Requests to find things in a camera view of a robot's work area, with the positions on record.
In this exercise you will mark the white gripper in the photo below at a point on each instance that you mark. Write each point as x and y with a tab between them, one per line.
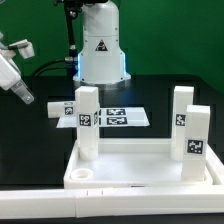
9	77

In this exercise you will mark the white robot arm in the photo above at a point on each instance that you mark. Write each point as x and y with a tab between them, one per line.
95	56

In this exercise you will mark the white paper marker sheet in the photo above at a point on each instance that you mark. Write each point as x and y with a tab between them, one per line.
107	117

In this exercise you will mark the white L-shaped fence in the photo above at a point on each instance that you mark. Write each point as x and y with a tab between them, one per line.
161	199

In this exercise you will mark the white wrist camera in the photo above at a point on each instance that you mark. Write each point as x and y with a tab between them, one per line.
24	47

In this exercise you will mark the white desk top tray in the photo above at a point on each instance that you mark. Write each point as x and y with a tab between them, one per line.
124	163

